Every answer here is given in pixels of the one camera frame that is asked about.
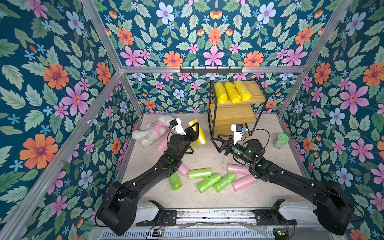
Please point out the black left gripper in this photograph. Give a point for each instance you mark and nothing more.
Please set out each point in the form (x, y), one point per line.
(190, 135)

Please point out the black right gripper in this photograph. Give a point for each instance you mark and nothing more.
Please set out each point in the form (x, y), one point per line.
(226, 145)

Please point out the yellow trash bag roll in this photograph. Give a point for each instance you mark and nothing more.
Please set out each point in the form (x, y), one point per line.
(202, 138)
(221, 93)
(243, 91)
(232, 93)

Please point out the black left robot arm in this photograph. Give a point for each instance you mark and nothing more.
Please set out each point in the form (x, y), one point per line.
(119, 207)

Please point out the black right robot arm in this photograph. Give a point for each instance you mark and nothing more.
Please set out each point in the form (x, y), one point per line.
(333, 208)

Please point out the green trash bag roll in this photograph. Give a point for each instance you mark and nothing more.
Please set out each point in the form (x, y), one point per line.
(175, 182)
(199, 173)
(208, 183)
(224, 182)

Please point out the pink trash bag roll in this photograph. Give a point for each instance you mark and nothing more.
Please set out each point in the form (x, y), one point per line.
(244, 183)
(238, 169)
(183, 170)
(162, 146)

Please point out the white pink plush toy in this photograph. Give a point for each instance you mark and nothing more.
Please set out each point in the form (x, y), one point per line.
(154, 131)

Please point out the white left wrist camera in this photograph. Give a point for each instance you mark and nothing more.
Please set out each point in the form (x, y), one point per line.
(176, 124)

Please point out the wooden shelf with black frame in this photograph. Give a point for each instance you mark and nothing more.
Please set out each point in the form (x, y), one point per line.
(222, 116)

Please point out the black wall hook rail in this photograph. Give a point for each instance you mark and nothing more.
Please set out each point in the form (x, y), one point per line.
(211, 70)

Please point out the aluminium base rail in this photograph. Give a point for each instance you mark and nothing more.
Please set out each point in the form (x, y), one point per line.
(220, 224)

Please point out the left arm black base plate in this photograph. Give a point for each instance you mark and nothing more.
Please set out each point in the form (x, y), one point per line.
(152, 213)

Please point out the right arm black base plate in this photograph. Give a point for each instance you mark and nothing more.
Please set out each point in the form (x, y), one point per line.
(272, 216)

